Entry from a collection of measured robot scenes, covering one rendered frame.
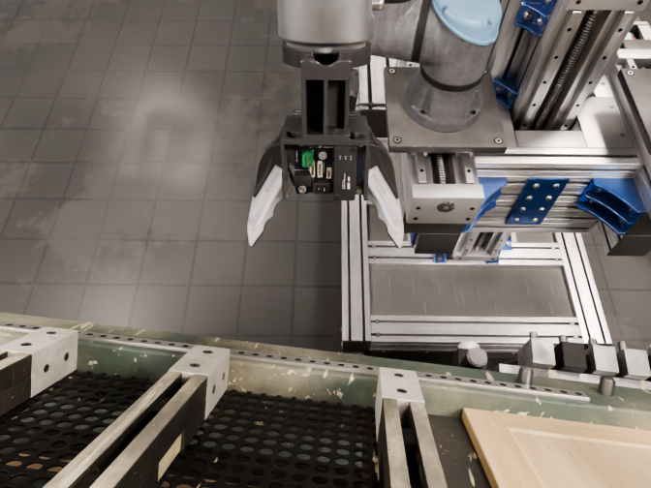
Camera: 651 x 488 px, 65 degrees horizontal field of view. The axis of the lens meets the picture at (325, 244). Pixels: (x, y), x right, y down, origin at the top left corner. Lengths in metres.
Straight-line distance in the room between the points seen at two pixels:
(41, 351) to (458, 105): 0.81
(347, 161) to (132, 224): 1.89
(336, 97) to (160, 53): 2.57
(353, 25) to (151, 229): 1.88
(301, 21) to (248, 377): 0.65
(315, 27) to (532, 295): 1.55
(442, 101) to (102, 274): 1.56
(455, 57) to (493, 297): 1.05
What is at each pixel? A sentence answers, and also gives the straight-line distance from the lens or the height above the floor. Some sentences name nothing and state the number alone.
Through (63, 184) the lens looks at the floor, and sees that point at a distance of 2.50.
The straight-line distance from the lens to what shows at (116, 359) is 0.99.
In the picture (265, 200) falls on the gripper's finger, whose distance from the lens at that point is 0.48.
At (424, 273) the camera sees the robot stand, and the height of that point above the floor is 0.21.
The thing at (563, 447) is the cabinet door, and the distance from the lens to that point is 0.89.
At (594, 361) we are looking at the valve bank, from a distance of 1.19.
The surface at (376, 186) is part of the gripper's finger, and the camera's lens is 0.48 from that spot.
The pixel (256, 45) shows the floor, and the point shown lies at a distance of 2.90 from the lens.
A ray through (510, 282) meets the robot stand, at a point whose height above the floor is 0.21.
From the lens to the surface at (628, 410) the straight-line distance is 1.01.
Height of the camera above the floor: 1.77
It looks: 59 degrees down
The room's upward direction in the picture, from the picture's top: straight up
